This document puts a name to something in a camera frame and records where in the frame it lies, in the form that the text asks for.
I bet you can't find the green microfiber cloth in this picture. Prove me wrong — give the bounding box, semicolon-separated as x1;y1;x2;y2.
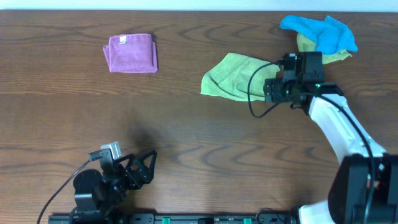
201;53;280;101

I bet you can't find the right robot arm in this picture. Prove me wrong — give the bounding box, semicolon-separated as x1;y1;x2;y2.
264;78;397;223

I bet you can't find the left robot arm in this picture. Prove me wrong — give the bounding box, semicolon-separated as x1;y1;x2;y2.
69;149;157;223

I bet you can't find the crumpled blue cloth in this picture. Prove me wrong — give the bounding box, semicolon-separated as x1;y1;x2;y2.
280;15;358;55

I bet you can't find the folded purple cloth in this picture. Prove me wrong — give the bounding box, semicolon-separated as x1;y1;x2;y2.
103;34;159;73

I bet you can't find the black left camera cable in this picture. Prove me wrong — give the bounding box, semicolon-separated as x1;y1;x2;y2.
36;159;91;224

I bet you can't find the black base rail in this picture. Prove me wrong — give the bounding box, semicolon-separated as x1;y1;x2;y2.
48;213;300;224

